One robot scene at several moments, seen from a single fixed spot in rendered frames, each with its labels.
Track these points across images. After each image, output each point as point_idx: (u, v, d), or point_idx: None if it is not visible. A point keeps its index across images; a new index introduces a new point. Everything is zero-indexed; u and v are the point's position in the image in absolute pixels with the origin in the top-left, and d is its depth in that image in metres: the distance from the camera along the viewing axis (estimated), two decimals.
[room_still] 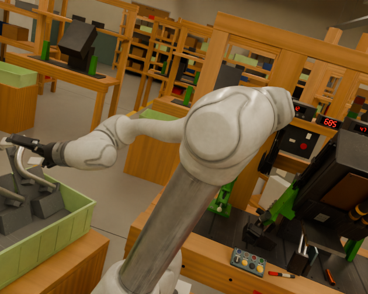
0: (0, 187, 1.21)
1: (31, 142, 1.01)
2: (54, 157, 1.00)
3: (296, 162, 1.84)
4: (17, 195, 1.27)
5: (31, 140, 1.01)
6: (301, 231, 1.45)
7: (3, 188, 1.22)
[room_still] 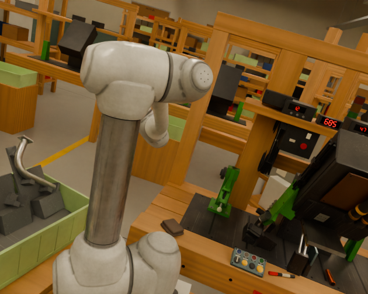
0: None
1: None
2: None
3: (296, 162, 1.84)
4: None
5: None
6: (301, 231, 1.45)
7: None
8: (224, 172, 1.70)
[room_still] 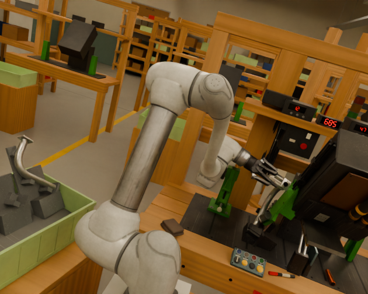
0: (266, 207, 1.60)
1: (264, 161, 1.59)
2: None
3: (296, 162, 1.84)
4: (257, 217, 1.57)
5: (266, 161, 1.58)
6: (301, 231, 1.45)
7: (264, 207, 1.60)
8: (224, 172, 1.70)
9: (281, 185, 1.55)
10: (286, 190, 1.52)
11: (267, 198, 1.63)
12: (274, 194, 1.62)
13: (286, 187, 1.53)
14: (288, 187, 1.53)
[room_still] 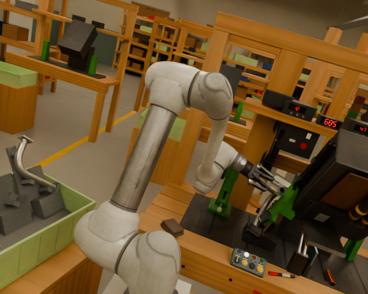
0: (263, 213, 1.59)
1: (261, 167, 1.58)
2: None
3: (296, 162, 1.84)
4: (253, 224, 1.56)
5: (262, 167, 1.57)
6: (301, 231, 1.45)
7: (260, 214, 1.59)
8: (224, 172, 1.70)
9: (277, 191, 1.54)
10: (283, 196, 1.51)
11: (264, 203, 1.62)
12: (271, 200, 1.61)
13: (283, 193, 1.52)
14: (284, 193, 1.52)
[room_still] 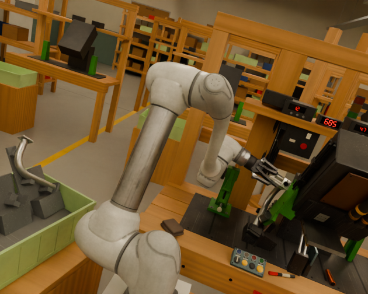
0: (266, 207, 1.60)
1: (265, 160, 1.59)
2: None
3: (296, 162, 1.84)
4: (257, 217, 1.57)
5: (266, 161, 1.58)
6: (301, 231, 1.45)
7: (264, 207, 1.60)
8: (224, 172, 1.70)
9: (281, 184, 1.55)
10: (286, 189, 1.52)
11: (267, 198, 1.63)
12: (274, 194, 1.62)
13: (286, 186, 1.52)
14: (288, 186, 1.53)
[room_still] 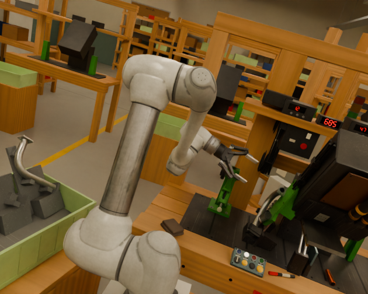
0: (263, 213, 1.59)
1: (233, 146, 1.60)
2: None
3: (296, 162, 1.84)
4: (253, 223, 1.56)
5: (235, 146, 1.59)
6: (301, 231, 1.45)
7: (260, 213, 1.59)
8: (224, 172, 1.70)
9: (277, 191, 1.54)
10: (283, 196, 1.51)
11: (264, 203, 1.62)
12: (271, 200, 1.61)
13: (283, 193, 1.52)
14: (284, 193, 1.52)
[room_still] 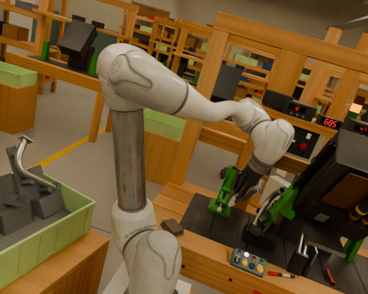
0: (263, 213, 1.59)
1: (255, 192, 1.19)
2: None
3: (296, 162, 1.84)
4: (253, 223, 1.56)
5: (253, 192, 1.20)
6: (301, 231, 1.45)
7: (260, 213, 1.59)
8: (224, 172, 1.70)
9: (277, 191, 1.54)
10: (283, 196, 1.51)
11: (264, 203, 1.62)
12: (271, 200, 1.61)
13: (283, 193, 1.52)
14: (284, 193, 1.52)
